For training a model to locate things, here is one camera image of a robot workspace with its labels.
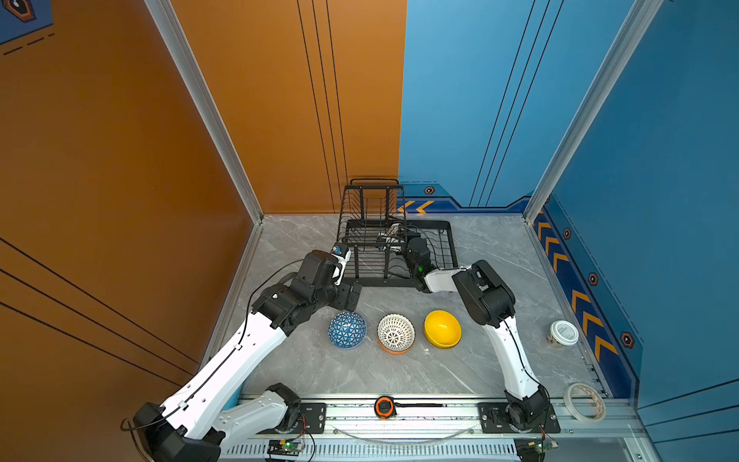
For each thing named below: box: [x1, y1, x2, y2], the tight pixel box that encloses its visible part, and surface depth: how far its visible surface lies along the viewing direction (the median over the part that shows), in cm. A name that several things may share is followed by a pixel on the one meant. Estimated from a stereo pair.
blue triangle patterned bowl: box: [327, 310, 368, 350], surface depth 89 cm
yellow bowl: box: [422, 308, 462, 350], surface depth 86 cm
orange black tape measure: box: [373, 395, 398, 421], surface depth 75 cm
